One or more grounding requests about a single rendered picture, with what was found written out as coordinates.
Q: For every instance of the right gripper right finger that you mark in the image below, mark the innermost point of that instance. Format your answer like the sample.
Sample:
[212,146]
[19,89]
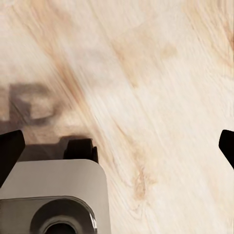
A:
[226,145]

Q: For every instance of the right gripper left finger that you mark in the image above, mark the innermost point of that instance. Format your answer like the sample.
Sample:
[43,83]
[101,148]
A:
[12,145]

